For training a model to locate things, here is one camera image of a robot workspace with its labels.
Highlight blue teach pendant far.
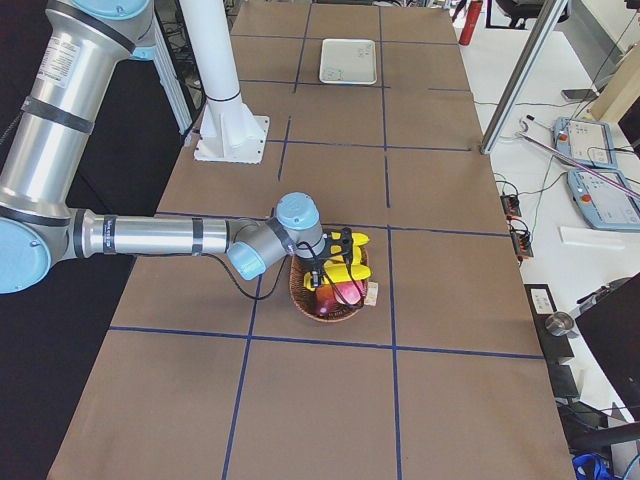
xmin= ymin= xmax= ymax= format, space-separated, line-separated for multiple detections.
xmin=553 ymin=117 xmax=618 ymax=170

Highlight aluminium frame post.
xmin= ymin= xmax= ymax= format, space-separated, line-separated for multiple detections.
xmin=480 ymin=0 xmax=569 ymax=155

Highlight red apple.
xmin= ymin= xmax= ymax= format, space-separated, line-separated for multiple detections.
xmin=314 ymin=280 xmax=366 ymax=318

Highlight cream bear serving tray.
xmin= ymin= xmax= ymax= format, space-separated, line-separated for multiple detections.
xmin=319 ymin=38 xmax=377 ymax=85

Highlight reacher grabber stick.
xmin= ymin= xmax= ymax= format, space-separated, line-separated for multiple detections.
xmin=515 ymin=118 xmax=639 ymax=200

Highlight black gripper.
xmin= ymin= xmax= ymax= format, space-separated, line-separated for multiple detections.
xmin=320 ymin=227 xmax=353 ymax=264

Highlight red bottle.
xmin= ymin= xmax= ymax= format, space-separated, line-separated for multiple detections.
xmin=459 ymin=0 xmax=483 ymax=46

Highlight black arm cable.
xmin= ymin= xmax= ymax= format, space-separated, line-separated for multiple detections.
xmin=209 ymin=239 xmax=361 ymax=307

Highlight metal measuring cup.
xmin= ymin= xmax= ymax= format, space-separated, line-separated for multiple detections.
xmin=544 ymin=311 xmax=580 ymax=339

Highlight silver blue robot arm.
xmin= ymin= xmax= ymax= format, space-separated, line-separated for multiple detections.
xmin=1 ymin=1 xmax=345 ymax=294

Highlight blue teach pendant near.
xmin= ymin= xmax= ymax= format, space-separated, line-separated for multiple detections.
xmin=567 ymin=169 xmax=639 ymax=232

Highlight white pedestal column base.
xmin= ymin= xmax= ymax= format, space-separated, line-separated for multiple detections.
xmin=180 ymin=0 xmax=270 ymax=164

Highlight brown wicker basket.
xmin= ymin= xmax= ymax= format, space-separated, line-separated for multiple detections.
xmin=289 ymin=250 xmax=371 ymax=323

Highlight black power strip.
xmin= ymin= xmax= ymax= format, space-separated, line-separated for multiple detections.
xmin=500 ymin=194 xmax=534 ymax=263

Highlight blue teach pendant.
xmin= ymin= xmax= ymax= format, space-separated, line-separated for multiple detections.
xmin=567 ymin=169 xmax=639 ymax=232
xmin=553 ymin=117 xmax=618 ymax=170

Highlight yellow banana curved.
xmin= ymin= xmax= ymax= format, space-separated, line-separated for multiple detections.
xmin=303 ymin=271 xmax=327 ymax=291

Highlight white paper price tag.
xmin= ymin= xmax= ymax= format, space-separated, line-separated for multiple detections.
xmin=364 ymin=281 xmax=379 ymax=306

